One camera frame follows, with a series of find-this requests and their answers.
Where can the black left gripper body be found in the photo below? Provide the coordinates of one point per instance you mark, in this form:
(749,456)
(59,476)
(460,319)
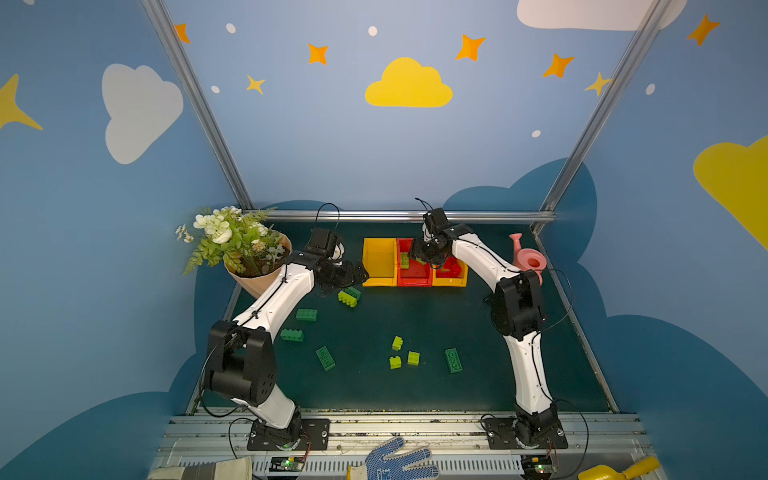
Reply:
(346,276)

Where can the red middle storage bin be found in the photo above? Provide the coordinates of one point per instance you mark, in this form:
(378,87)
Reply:
(418,274)

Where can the right aluminium frame post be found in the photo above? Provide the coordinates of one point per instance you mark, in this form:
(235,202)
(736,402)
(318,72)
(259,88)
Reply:
(642,40)

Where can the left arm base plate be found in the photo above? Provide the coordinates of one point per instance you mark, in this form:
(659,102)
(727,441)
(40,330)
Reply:
(306,433)

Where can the aluminium frame post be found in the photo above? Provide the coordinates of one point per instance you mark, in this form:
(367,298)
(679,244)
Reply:
(161,20)
(642,40)

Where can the left green circuit board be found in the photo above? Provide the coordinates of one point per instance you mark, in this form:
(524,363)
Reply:
(286,464)

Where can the lime lego cube right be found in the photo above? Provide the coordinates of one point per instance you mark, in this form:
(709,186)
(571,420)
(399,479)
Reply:
(413,358)

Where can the pink watering can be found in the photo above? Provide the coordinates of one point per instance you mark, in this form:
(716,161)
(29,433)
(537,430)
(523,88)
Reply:
(528,259)

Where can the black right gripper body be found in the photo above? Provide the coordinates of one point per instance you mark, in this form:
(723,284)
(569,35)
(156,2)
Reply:
(428,253)

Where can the yellow plastic scoop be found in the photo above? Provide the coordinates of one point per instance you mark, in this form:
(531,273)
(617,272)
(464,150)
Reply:
(604,472)

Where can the right green circuit board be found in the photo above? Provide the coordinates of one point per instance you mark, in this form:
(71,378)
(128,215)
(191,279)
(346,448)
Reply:
(537,467)

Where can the dark green lego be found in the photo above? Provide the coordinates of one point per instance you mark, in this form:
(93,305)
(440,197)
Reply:
(325,358)
(307,315)
(453,360)

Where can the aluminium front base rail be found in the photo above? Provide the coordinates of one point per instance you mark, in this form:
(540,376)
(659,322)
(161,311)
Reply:
(456,440)

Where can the yellow storage bin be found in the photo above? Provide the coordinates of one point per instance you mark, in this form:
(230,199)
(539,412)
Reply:
(379,260)
(453,273)

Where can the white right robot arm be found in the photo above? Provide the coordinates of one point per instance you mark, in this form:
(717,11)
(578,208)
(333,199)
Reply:
(517,313)

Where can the dark green lego bottom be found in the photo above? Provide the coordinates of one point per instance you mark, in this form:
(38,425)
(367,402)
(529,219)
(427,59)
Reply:
(453,360)

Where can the left yellow storage bin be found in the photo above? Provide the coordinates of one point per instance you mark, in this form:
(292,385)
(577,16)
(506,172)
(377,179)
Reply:
(379,260)

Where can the green circuit board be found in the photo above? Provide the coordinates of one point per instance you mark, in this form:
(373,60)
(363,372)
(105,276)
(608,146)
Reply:
(286,464)
(537,467)

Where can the artificial white flower plant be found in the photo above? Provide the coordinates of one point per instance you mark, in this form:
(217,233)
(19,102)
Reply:
(239,240)

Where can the blue dotted work glove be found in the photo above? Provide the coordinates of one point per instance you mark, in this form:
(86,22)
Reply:
(386,461)

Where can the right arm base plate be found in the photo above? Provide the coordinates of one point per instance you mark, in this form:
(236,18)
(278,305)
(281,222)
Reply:
(502,434)

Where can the left aluminium frame post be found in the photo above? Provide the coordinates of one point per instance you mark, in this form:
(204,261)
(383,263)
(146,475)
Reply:
(161,20)

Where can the dark green lego edge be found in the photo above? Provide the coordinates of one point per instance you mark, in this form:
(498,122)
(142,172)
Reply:
(292,335)

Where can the right yellow storage bin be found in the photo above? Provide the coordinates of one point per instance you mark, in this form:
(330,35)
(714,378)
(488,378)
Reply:
(453,273)

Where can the lime green lego brick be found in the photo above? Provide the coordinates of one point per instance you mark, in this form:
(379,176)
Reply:
(347,299)

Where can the aluminium back frame rail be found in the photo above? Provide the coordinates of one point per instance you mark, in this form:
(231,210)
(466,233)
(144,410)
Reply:
(378,216)

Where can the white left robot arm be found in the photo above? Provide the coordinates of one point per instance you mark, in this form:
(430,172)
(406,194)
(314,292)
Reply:
(241,362)

